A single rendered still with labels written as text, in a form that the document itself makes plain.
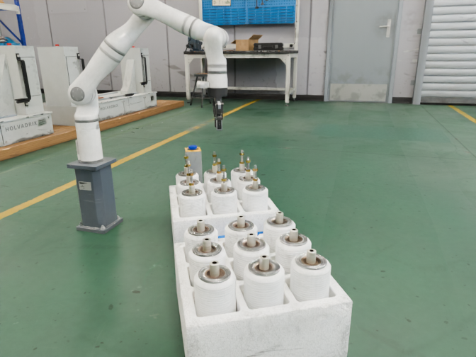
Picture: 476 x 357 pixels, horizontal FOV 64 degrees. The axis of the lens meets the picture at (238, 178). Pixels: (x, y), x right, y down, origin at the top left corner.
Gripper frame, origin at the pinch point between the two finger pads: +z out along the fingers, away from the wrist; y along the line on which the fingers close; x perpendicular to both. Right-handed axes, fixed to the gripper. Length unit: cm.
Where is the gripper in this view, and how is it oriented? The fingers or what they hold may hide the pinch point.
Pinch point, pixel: (218, 125)
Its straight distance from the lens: 147.2
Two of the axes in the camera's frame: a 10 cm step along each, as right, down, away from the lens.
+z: 0.1, 9.5, 3.1
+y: -1.5, -3.1, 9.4
